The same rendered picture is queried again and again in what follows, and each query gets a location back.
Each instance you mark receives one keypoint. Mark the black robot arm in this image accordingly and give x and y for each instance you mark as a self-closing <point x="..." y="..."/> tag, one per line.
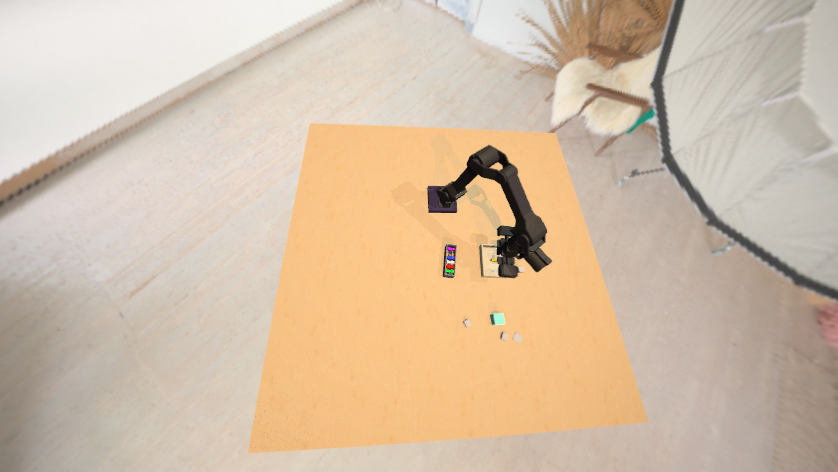
<point x="529" y="231"/>

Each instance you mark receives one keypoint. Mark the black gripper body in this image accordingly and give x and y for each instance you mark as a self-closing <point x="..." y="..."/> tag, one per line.
<point x="507" y="269"/>

